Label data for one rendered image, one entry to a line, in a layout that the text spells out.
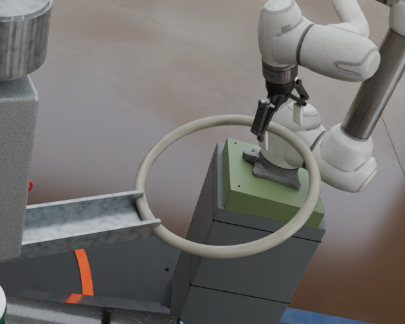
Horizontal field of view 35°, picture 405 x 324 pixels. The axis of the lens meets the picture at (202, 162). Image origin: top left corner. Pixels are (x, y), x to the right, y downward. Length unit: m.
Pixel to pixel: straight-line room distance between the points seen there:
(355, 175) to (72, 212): 0.98
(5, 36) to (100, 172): 2.44
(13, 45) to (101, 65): 3.34
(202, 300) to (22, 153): 1.44
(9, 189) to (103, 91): 2.90
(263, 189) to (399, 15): 0.72
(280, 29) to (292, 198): 0.88
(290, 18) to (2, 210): 0.75
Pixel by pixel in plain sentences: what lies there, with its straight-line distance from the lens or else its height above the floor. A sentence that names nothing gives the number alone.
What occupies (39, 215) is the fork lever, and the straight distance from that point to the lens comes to 1.59.
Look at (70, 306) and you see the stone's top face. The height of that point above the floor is 0.83.
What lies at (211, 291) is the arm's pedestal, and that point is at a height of 0.39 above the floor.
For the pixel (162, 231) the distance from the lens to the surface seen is 1.58.
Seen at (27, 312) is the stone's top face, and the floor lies 0.83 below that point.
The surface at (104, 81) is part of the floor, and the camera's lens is 4.26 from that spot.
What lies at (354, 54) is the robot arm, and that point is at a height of 1.64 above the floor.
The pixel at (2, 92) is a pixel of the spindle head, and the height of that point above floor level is 1.55.
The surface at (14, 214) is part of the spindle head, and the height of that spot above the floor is 1.27.
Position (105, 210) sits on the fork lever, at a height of 1.08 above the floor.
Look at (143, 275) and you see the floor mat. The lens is 2.98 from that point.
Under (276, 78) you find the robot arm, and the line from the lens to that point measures 1.59.
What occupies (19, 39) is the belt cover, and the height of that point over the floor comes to 1.66.
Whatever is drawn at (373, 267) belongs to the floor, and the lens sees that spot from 3.56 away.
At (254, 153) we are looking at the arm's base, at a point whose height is 0.91.
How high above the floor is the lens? 2.18
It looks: 36 degrees down
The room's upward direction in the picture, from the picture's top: 18 degrees clockwise
